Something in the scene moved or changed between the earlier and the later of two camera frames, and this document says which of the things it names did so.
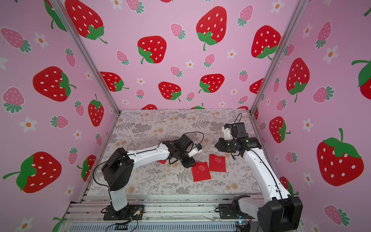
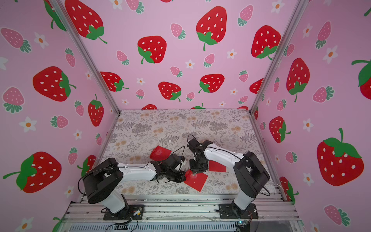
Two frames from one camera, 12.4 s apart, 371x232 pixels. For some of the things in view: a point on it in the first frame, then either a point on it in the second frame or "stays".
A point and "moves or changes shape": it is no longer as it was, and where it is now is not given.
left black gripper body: (183, 157) to (175, 175)
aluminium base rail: (161, 214) stays
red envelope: (217, 163) stays
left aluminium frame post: (60, 7) stays
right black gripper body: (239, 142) to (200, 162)
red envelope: (200, 172) moves or changes shape
